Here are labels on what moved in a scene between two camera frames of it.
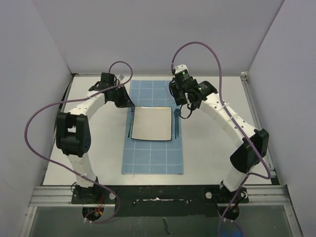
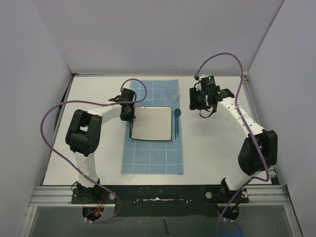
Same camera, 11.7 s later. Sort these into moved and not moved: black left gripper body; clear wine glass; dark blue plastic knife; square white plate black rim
Moved: black left gripper body
Not moved: dark blue plastic knife; square white plate black rim; clear wine glass
